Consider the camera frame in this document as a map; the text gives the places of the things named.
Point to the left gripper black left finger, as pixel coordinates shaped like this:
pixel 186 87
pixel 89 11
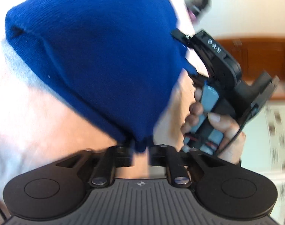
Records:
pixel 123 156

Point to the brown wooden door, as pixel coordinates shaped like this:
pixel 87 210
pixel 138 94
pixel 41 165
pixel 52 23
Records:
pixel 258 54

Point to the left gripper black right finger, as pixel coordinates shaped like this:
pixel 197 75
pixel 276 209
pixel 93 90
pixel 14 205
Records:
pixel 157 155

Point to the person's right hand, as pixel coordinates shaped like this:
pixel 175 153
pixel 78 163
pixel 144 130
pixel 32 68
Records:
pixel 223 123

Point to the blue knit sweater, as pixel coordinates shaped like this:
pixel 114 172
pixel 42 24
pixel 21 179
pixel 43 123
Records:
pixel 114 61

